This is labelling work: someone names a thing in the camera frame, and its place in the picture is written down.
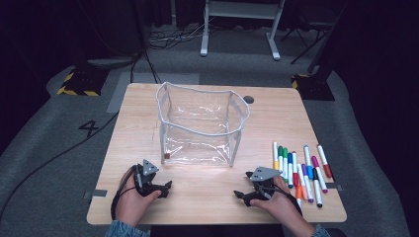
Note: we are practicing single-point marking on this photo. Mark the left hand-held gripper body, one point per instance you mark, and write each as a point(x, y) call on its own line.
point(145, 184)

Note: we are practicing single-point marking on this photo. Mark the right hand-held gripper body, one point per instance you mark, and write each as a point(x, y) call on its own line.
point(263, 189)

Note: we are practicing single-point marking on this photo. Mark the yellow marker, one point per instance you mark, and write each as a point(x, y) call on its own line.
point(275, 164)

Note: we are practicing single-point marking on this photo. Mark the orange marker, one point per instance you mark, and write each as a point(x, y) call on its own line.
point(298, 192)

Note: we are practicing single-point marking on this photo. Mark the light green marker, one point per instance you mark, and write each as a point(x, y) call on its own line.
point(285, 156)

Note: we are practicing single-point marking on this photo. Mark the salmon marker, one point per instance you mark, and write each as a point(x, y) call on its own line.
point(303, 193)

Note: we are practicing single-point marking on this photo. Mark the dark green marker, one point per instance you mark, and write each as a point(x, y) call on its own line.
point(280, 152)

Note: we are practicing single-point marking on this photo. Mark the purple marker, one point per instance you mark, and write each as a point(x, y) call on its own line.
point(305, 170)

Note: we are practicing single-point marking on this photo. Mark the clear plastic bag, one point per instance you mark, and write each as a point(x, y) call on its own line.
point(197, 144)

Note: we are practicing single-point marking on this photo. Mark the light blue marker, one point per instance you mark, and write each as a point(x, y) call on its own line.
point(307, 156)

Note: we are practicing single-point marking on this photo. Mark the magenta marker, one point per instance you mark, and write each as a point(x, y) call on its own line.
point(315, 162)

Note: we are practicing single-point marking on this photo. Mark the dark red marker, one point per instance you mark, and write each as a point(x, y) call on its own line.
point(327, 171)

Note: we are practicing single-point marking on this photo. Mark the person's left hand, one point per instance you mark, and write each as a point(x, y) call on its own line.
point(130, 204)

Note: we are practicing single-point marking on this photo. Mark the person's right hand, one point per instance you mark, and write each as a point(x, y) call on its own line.
point(283, 207)

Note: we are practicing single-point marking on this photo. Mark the person's dark clothing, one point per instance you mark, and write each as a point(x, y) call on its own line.
point(214, 231)

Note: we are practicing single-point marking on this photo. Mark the black yellow striped stand base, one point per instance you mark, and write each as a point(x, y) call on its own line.
point(84, 82)
point(316, 89)

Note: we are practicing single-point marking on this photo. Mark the black slanted pole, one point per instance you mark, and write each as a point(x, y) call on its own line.
point(324, 56)

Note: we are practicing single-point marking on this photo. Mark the black folding stand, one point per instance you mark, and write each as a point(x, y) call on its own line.
point(309, 47)

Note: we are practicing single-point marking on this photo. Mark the white metal desk frame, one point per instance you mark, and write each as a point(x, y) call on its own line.
point(242, 10)

